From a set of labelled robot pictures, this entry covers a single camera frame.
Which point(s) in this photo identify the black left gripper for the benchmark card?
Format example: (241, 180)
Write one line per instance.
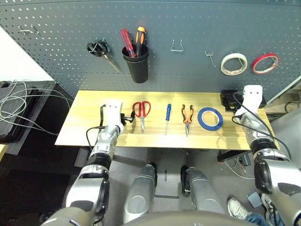
(125, 118)

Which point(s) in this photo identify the orange black needle-nose pliers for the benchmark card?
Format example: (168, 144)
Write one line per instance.
(187, 120)

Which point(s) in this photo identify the blue tape roll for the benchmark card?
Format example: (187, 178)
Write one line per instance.
(200, 118)

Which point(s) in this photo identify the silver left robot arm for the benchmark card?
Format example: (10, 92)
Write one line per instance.
(103, 146)

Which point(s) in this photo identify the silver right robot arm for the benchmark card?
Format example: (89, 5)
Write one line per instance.
(258, 141)

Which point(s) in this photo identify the dark grey pegboard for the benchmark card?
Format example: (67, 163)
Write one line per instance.
(188, 23)

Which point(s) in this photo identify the metal double pegboard hook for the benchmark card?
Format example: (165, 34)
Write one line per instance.
(23, 31)

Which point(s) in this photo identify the black cup holder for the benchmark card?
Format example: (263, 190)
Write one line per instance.
(138, 68)

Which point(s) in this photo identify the silver left robot leg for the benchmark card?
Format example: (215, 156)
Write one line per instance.
(138, 193)

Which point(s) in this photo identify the silver robot leg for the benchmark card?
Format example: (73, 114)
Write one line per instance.
(138, 193)
(200, 188)

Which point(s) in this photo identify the silver right robot leg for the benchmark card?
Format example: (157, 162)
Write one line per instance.
(200, 188)

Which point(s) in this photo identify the black equipment cart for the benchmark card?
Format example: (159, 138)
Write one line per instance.
(23, 131)

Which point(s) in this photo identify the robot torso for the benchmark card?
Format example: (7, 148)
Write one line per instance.
(176, 220)

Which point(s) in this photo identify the white tape roll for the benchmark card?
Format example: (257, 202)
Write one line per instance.
(232, 56)

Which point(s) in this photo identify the white sneaker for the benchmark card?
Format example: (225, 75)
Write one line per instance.
(237, 208)
(266, 204)

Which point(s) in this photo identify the red tape roll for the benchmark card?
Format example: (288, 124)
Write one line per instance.
(264, 55)

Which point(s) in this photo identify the grey foot pedal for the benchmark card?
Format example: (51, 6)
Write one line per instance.
(253, 199)

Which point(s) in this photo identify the large white rounded casing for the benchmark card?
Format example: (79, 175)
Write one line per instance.
(289, 131)

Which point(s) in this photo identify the blue jeans leg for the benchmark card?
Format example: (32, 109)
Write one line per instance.
(256, 220)

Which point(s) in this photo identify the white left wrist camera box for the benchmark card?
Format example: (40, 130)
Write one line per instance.
(113, 113)

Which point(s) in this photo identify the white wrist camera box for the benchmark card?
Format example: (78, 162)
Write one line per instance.
(251, 99)
(113, 113)

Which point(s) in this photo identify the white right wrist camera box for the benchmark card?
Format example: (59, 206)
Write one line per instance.
(251, 99)

